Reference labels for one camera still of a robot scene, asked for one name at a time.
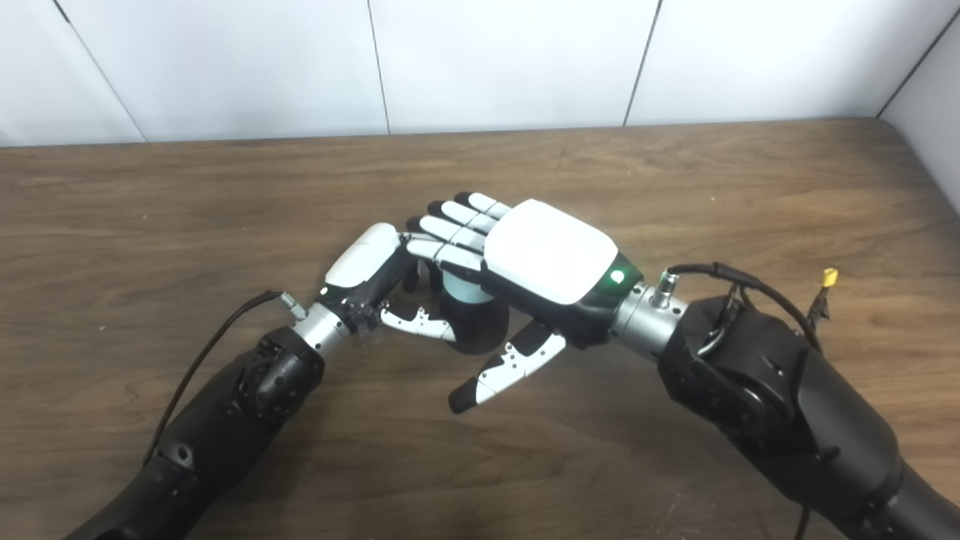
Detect black nozzle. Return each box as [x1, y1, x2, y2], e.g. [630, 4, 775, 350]
[439, 296, 511, 356]

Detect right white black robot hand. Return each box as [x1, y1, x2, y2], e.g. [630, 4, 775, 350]
[405, 192, 644, 415]

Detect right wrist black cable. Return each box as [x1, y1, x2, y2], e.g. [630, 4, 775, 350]
[649, 262, 830, 540]

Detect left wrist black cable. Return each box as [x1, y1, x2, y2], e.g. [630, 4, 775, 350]
[142, 290, 310, 466]

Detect light-blue hose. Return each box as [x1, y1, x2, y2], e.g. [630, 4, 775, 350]
[441, 270, 496, 305]

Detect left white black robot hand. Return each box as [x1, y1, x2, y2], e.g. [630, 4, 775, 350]
[319, 222, 458, 342]

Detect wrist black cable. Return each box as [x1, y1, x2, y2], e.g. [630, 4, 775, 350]
[142, 290, 310, 466]
[649, 262, 830, 540]

